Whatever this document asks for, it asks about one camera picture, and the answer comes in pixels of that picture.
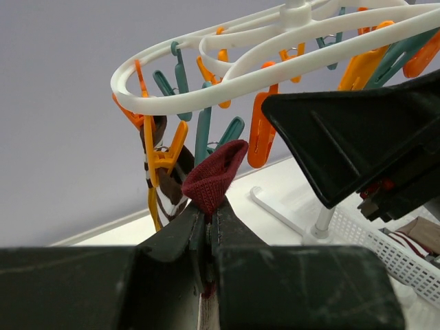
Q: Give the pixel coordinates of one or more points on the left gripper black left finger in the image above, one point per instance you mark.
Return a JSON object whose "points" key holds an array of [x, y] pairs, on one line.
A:
{"points": [[148, 286]]}

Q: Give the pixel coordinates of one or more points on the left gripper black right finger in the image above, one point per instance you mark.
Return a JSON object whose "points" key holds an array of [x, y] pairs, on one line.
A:
{"points": [[298, 287]]}

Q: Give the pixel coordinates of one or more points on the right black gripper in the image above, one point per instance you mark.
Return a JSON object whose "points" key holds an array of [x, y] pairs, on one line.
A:
{"points": [[346, 141]]}

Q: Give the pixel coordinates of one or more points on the maroon white striped sock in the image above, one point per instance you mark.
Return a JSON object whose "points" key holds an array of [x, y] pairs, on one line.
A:
{"points": [[207, 183]]}

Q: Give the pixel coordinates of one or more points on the yellow orange clothes peg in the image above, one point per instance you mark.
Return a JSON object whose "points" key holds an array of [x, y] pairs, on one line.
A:
{"points": [[156, 158]]}

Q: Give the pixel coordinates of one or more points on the white round clip hanger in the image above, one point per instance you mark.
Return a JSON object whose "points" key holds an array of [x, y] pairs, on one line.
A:
{"points": [[234, 55]]}

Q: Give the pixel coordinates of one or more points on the mustard brown striped sock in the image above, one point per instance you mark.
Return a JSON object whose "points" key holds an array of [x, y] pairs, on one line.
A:
{"points": [[160, 126]]}

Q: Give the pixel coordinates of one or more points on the white clothes drying rack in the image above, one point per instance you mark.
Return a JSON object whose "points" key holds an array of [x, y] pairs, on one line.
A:
{"points": [[301, 211]]}

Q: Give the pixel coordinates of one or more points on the beige sock in basket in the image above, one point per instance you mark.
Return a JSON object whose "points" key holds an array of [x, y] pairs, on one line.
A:
{"points": [[424, 232]]}

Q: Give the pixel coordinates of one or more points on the white plastic laundry basket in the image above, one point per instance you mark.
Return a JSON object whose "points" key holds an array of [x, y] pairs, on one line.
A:
{"points": [[348, 226]]}

